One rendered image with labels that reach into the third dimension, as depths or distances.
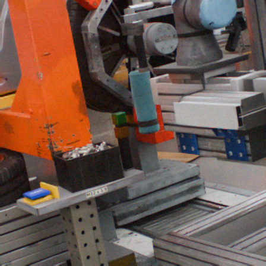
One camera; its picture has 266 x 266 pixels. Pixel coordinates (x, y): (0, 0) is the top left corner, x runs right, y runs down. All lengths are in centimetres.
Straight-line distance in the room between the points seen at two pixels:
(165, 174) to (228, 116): 134
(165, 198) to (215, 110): 127
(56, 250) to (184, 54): 95
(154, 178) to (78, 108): 76
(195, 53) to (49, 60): 58
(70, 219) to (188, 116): 60
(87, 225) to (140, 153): 87
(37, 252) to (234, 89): 104
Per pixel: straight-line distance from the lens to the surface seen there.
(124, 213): 315
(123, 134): 256
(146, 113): 298
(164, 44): 299
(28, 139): 281
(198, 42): 227
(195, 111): 211
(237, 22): 315
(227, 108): 200
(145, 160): 333
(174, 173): 331
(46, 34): 258
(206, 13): 212
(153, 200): 322
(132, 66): 320
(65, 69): 261
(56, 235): 277
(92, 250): 253
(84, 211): 249
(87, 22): 300
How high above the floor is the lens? 110
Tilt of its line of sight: 12 degrees down
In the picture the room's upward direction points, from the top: 10 degrees counter-clockwise
